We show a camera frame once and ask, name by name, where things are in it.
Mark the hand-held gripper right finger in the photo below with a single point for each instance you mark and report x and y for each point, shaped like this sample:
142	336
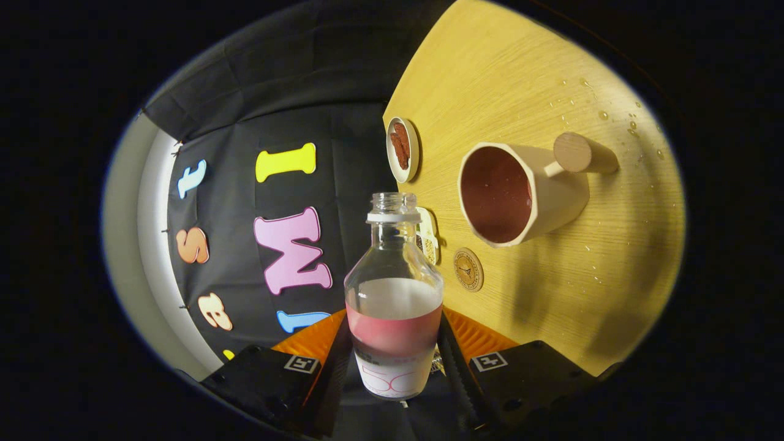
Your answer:
456	380

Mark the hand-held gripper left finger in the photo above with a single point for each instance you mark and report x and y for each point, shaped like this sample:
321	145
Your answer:
334	380

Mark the clear glass juice bottle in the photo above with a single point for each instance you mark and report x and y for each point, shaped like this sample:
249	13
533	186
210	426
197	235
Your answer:
393	331

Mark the round cork coaster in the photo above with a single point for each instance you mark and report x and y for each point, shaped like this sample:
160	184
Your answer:
468	269

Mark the wooden table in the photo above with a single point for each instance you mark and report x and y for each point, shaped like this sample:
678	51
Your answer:
551	294

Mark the white divided grain dish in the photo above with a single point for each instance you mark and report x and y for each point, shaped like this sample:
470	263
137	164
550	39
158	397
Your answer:
430	236

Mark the red meat piece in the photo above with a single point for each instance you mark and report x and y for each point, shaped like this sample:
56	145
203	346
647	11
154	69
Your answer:
400	156
404	135

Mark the white round plate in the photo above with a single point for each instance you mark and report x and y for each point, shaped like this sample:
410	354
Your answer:
413	153

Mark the black backdrop cloth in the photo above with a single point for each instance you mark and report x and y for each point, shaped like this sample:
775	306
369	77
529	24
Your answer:
245	128

